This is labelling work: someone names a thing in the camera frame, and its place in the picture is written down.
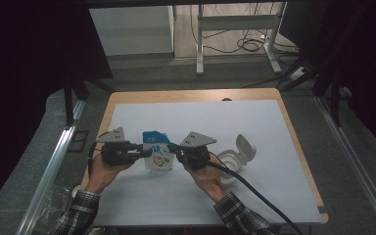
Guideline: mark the white flip-lid container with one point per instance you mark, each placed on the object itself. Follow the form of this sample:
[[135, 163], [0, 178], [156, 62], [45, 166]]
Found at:
[[246, 148]]

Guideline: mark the white table mat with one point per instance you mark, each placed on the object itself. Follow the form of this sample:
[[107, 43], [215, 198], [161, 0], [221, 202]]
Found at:
[[209, 114]]

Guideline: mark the white metal desk frame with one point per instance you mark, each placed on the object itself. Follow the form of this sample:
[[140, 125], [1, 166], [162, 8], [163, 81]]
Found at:
[[238, 22]]

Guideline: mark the white printed pouch blue top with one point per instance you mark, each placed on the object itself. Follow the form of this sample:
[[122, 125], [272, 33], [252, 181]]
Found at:
[[158, 160]]

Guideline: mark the black table grommet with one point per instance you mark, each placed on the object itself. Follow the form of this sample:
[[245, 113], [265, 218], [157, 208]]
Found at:
[[226, 99]]

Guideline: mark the white power strip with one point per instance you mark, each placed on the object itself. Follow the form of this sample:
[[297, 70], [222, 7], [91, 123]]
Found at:
[[297, 73]]

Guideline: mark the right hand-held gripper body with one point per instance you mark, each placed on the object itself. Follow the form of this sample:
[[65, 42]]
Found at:
[[196, 156]]

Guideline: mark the person's left hand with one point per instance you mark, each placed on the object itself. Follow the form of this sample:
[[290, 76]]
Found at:
[[103, 174]]

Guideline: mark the black metal stand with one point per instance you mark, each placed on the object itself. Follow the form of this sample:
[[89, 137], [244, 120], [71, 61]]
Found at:
[[68, 107], [336, 104]]

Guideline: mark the clear plastic bag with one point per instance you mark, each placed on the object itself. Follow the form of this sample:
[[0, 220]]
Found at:
[[57, 205]]

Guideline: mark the dark curtain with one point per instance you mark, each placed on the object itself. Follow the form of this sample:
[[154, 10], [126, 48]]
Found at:
[[372, 49], [29, 49]]

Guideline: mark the aluminium rail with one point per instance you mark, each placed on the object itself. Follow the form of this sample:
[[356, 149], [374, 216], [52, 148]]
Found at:
[[355, 163], [50, 173]]

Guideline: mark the white cabinet panel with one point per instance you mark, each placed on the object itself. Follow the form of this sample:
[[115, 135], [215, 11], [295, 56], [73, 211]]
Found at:
[[130, 29]]

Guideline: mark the person's right hand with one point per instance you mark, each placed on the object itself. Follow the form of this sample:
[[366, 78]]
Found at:
[[210, 179]]

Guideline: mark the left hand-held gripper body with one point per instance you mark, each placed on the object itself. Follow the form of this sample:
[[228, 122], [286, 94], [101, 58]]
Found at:
[[117, 153]]

